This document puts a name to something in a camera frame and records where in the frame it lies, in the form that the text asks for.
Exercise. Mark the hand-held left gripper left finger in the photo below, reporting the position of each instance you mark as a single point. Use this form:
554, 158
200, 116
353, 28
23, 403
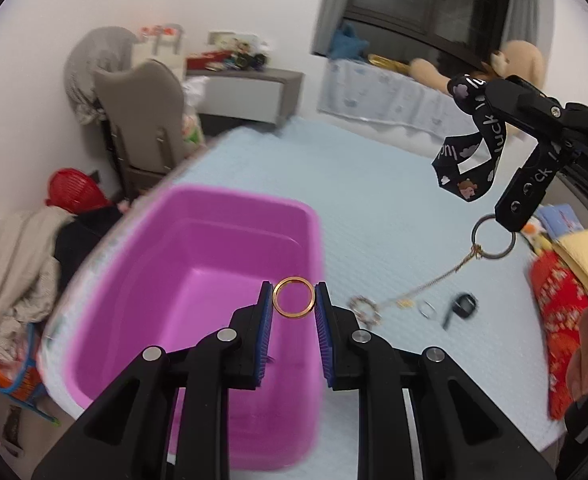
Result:
265, 330

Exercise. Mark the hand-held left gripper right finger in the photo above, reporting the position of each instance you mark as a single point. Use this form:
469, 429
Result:
324, 330

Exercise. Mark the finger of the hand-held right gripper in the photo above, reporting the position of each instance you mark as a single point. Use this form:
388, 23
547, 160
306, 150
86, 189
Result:
506, 107
531, 89

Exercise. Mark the purple plastic basin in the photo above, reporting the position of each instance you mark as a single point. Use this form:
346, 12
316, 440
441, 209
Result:
198, 260

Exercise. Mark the beige plush bear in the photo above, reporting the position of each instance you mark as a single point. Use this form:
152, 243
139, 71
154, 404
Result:
521, 60

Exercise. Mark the grey curtain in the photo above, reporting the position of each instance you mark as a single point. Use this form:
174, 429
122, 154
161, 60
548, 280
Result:
331, 5
526, 5

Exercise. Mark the light blue printed blanket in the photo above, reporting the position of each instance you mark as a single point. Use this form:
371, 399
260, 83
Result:
389, 95

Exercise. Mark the white orange plush toy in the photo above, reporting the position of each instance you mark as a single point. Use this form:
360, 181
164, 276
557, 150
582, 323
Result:
536, 240

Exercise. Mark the dark window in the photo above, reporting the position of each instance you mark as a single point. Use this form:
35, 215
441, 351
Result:
424, 0

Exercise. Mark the light blue bedspread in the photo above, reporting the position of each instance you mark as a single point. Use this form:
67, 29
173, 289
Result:
374, 200

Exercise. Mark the blue plush toy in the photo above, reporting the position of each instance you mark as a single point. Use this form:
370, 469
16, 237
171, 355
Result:
349, 42

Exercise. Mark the red patterned packet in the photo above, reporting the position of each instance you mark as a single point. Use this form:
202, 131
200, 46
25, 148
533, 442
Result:
556, 320

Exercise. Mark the black cloth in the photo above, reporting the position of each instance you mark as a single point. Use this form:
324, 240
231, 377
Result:
86, 240

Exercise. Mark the printed plastic bag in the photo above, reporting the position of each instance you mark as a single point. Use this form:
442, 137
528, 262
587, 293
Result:
193, 120

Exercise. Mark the grey white nightstand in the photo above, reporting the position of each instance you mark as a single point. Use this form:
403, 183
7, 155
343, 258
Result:
246, 95

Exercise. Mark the red plastic basket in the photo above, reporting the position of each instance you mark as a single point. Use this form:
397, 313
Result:
73, 190

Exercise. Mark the blue orange basket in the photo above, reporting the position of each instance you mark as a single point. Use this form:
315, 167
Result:
21, 385

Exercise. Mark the grey chair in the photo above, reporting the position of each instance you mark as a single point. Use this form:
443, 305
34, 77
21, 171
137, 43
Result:
138, 110

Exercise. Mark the beige clothes pile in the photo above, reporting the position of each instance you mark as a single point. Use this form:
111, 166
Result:
13, 270

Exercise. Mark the dark toy figures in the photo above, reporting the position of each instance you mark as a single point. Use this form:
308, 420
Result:
249, 57

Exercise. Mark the red box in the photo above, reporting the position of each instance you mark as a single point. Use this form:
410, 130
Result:
206, 61

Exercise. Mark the white tote bag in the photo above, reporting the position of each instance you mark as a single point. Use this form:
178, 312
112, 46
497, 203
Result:
158, 50

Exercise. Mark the grey cloth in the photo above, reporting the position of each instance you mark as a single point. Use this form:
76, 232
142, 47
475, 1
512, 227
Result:
91, 65

